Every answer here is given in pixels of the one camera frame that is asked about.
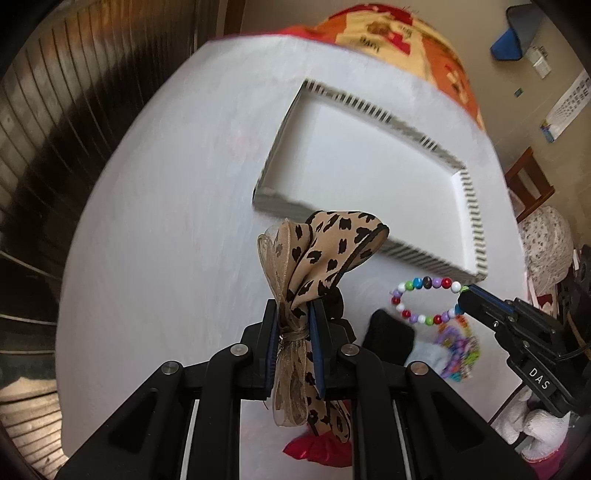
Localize orange patterned love blanket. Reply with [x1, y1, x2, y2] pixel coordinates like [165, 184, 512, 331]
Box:
[280, 4, 485, 129]

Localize white lace tablecloth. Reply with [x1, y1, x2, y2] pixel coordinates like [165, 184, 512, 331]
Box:
[56, 35, 527, 455]

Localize leopard print hair bow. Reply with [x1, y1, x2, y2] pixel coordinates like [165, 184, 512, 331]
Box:
[257, 211, 389, 443]

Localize colourful flower bead bracelet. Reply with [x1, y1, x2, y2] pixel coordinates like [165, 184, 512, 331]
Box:
[434, 322, 482, 383]

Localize wooden chair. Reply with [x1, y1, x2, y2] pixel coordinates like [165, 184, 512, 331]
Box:
[505, 147, 555, 223]

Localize striped black white tray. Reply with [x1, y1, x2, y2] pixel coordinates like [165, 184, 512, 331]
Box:
[252, 79, 488, 283]

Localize blue bag on wall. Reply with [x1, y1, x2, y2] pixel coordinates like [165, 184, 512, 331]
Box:
[490, 3, 545, 61]

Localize wall calendar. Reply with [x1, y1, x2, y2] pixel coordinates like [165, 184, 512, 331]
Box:
[540, 70, 591, 143]

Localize red satin bow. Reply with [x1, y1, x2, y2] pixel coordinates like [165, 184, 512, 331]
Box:
[283, 431, 353, 468]

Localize multicolour round bead bracelet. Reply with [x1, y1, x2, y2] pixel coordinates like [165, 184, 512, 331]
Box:
[390, 275, 470, 327]

